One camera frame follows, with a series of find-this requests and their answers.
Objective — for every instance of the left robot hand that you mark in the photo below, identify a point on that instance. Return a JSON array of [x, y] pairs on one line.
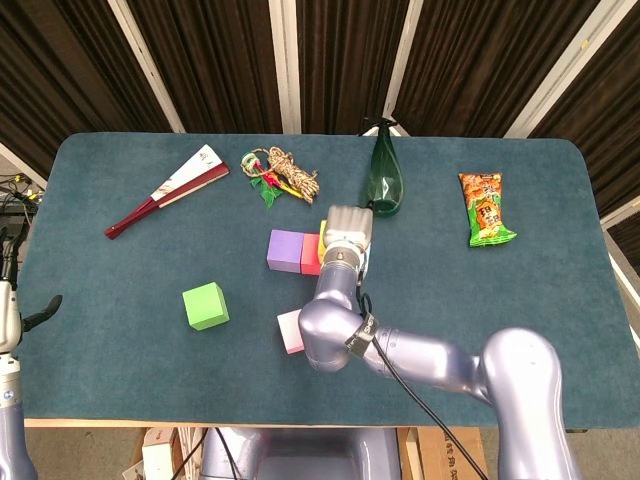
[[7, 320]]

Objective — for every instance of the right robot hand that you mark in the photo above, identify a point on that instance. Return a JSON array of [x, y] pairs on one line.
[[350, 225]]

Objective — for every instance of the yellow foam cube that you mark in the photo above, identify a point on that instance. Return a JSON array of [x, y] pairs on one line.
[[323, 240]]

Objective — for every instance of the purple foam cube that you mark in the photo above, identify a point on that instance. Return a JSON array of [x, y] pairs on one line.
[[285, 250]]

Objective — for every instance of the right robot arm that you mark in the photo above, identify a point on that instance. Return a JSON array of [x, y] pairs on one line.
[[425, 355]]

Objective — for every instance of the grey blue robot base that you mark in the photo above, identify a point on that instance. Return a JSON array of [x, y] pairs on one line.
[[300, 450]]

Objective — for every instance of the red foam cube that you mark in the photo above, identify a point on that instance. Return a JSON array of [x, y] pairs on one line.
[[310, 255]]

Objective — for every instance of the dark green glass bottle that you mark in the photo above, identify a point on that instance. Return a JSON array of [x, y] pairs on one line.
[[385, 185]]

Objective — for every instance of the colourful tassel ornament green leaves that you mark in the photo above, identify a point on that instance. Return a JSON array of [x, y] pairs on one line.
[[267, 192]]

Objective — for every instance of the pale pink foam cube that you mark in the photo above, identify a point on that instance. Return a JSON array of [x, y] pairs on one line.
[[287, 330]]

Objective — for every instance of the orange green snack bag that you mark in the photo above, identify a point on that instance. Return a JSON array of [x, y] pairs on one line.
[[485, 215]]

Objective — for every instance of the blue felt table mat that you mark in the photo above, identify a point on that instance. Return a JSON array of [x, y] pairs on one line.
[[150, 380]]

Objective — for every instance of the folding fan dark red ribs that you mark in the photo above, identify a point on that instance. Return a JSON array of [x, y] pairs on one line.
[[195, 170]]

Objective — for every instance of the green foam cube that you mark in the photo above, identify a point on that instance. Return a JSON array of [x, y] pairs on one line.
[[205, 307]]

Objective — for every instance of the white cardboard box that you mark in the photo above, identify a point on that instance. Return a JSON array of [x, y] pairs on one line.
[[157, 455]]

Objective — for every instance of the dark brown pleated curtain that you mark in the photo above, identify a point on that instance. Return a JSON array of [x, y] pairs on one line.
[[225, 60]]

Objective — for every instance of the brown cardboard box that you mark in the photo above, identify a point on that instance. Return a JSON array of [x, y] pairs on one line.
[[450, 455]]

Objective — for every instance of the white metal frame post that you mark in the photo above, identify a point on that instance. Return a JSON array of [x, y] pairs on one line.
[[22, 170], [622, 212], [561, 65], [399, 65], [287, 65], [148, 65]]

